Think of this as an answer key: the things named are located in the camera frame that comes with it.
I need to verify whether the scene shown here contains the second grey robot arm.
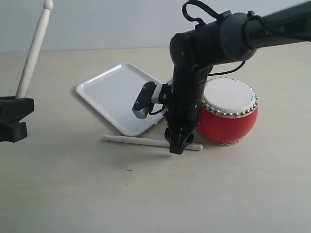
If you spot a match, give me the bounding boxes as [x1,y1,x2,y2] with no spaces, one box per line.
[132,0,311,154]

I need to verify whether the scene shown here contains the white drumstick with ribbed grip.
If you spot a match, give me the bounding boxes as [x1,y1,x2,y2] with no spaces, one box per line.
[15,0,54,99]

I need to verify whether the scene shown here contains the white rectangular plastic tray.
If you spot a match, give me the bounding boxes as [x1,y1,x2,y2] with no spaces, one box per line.
[76,63,164,137]

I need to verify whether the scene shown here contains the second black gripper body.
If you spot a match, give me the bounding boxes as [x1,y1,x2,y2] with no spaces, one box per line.
[162,83,202,136]

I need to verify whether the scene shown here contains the small red drum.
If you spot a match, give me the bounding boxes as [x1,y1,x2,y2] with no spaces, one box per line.
[197,77,259,145]

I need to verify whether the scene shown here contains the white drumstick with grey marks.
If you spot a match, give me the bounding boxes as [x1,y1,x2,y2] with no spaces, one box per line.
[101,134,204,151]

